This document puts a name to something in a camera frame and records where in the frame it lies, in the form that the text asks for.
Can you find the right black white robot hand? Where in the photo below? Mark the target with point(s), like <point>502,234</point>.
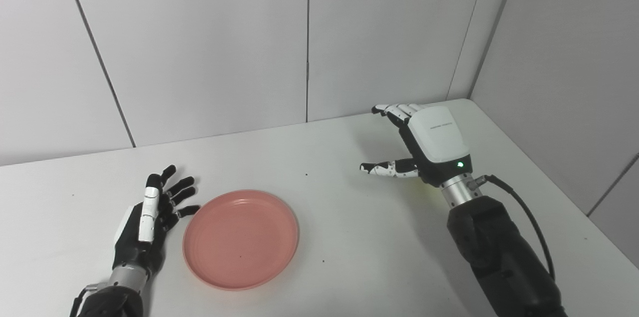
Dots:
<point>434,137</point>

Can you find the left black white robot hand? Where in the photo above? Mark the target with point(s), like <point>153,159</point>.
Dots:
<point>142,232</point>

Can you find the pink round plate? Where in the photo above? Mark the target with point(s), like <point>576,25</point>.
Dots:
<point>240,239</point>

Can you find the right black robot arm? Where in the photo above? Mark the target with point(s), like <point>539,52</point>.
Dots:
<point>504,257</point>

